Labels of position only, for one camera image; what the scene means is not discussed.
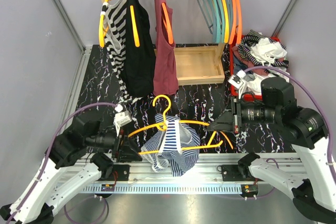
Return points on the red plastic bin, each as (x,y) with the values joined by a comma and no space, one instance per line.
(249,93)

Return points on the yellow hanger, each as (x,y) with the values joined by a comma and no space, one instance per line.
(104,23)
(134,27)
(171,141)

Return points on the orange hanger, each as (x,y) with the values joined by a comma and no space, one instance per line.
(166,24)

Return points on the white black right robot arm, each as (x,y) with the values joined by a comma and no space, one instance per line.
(306,131)

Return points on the pile of clothes in bin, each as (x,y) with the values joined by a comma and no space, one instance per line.
(260,56)

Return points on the wooden clothes rack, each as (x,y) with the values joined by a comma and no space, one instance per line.
(199,65)

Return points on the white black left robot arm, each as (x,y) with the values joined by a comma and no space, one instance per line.
(43,199)

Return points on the bundle of empty hangers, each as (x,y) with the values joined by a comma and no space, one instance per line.
(223,19)

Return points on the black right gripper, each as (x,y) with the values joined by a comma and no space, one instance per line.
(230,119)

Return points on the black white striped tank top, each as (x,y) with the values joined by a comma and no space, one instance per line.
(115,45)

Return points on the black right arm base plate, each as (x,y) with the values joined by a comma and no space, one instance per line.
(234,173)

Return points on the maroon tank top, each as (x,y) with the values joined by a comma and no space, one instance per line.
(165,76)

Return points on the blue white striped tank top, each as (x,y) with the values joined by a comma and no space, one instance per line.
(179,163)

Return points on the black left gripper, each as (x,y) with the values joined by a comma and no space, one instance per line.
(126,150)

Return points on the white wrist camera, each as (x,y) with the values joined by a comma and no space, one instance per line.
(121,118)
(239,83)

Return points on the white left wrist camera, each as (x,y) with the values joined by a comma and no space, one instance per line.
(121,118)

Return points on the white slotted cable duct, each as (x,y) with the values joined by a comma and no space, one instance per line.
(201,189)

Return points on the yellow hanger under striped top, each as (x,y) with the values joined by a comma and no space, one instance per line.
(104,23)

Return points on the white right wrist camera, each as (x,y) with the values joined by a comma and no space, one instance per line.
(239,83)

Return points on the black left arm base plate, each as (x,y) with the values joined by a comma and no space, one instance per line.
(120,172)

